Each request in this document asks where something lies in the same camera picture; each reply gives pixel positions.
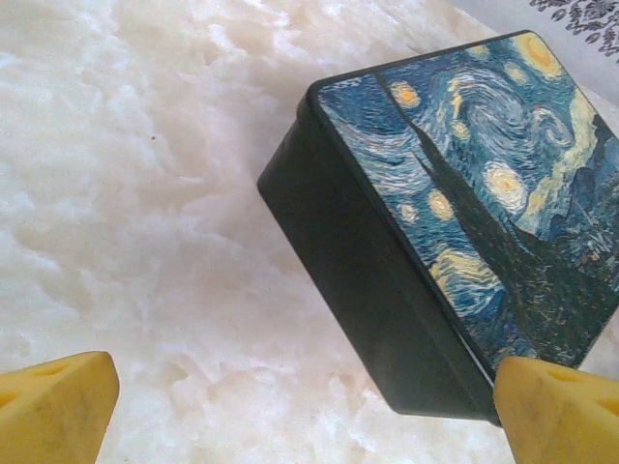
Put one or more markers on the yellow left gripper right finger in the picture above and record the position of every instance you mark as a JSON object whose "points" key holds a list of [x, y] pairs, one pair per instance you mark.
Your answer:
{"points": [[561, 415]]}

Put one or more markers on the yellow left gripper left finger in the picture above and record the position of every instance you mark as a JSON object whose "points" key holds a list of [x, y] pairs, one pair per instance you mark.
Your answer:
{"points": [[53, 411]]}

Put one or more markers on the starry night print tin box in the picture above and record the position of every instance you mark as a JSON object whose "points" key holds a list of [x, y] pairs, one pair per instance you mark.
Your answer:
{"points": [[435, 193]]}

